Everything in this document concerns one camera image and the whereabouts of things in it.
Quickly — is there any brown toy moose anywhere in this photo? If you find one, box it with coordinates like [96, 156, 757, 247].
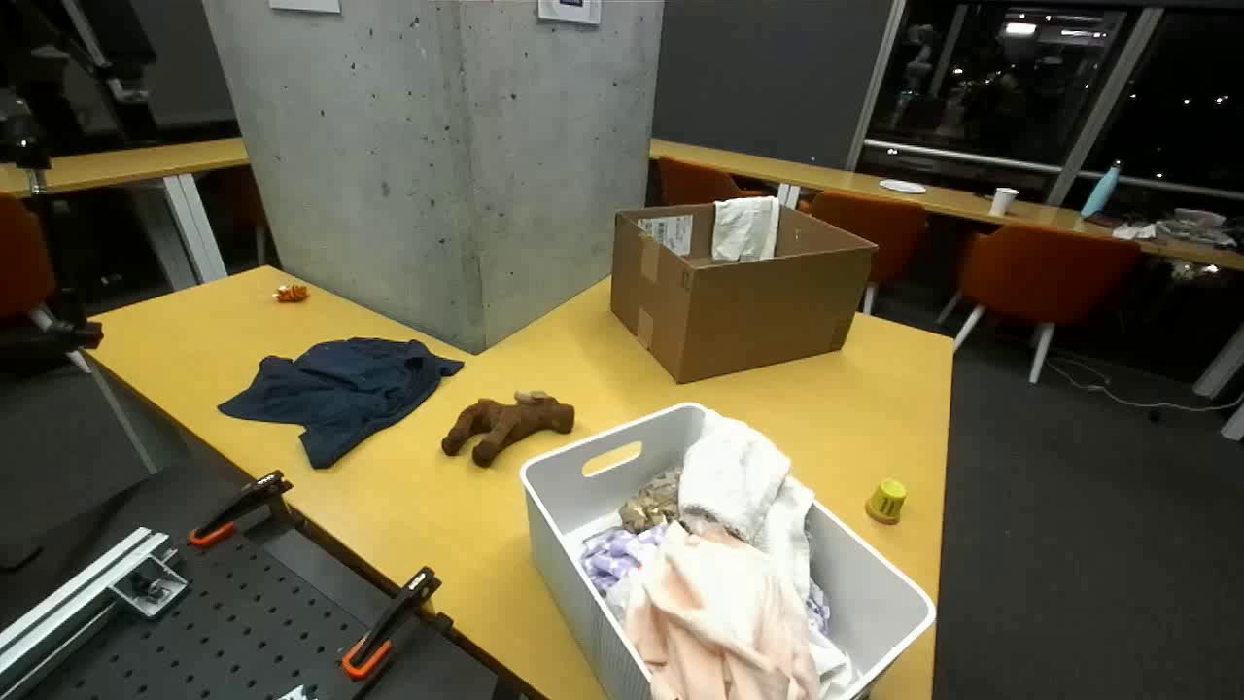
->
[438, 394, 575, 468]

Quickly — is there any dark blue shirt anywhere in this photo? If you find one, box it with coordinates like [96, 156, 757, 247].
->
[222, 337, 459, 472]

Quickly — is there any small beige item in basket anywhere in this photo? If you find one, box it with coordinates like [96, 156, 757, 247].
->
[617, 472, 682, 534]

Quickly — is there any white cloth in basket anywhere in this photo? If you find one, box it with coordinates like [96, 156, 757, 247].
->
[682, 413, 816, 597]

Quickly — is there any pink cloth in basket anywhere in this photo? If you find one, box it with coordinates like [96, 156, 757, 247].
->
[621, 528, 822, 700]

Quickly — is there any small orange toy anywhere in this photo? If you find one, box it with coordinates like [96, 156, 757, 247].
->
[274, 286, 309, 304]

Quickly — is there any white plastic basket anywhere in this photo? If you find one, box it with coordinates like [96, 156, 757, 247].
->
[520, 402, 936, 700]

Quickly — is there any brown cardboard box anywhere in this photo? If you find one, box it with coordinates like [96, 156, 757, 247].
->
[610, 204, 876, 383]

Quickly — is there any white paper in box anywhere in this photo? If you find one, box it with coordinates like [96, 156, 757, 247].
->
[711, 200, 783, 265]

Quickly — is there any purple patterned cloth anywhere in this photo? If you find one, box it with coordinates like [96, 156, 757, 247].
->
[578, 525, 665, 611]

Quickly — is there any long wooden desk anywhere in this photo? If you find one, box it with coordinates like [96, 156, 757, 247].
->
[650, 139, 1244, 271]

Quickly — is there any small yellow cup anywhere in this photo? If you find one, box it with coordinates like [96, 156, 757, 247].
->
[867, 479, 911, 525]

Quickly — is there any right black orange clamp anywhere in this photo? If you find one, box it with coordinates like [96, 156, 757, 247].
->
[339, 567, 444, 683]

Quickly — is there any black orange clamp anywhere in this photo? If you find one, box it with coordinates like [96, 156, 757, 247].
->
[339, 567, 444, 683]
[187, 472, 291, 553]

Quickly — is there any orange chair middle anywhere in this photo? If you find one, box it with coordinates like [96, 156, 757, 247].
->
[809, 193, 928, 313]

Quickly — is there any orange chair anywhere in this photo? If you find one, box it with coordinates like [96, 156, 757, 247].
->
[809, 193, 928, 313]
[957, 225, 1145, 384]
[0, 193, 59, 319]

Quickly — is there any left black orange clamp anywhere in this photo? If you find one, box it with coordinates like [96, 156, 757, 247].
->
[187, 472, 291, 553]

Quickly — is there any white paper cup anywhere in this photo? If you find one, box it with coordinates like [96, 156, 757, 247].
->
[992, 187, 1020, 218]

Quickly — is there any orange chair right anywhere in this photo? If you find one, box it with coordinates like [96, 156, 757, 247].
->
[957, 225, 1145, 384]

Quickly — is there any orange chair far left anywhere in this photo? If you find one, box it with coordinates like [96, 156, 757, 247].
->
[0, 193, 59, 319]

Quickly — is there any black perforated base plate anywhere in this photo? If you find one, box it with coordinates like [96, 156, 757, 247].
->
[28, 534, 433, 700]

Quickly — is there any aluminium rail with bracket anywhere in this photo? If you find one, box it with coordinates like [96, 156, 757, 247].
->
[0, 525, 187, 700]

